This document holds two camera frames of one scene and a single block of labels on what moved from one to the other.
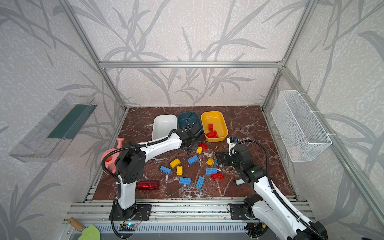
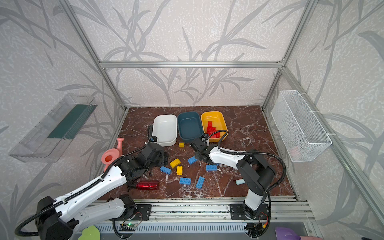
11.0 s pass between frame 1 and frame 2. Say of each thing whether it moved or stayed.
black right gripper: moved
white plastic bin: stayed
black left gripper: moved
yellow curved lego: stayed
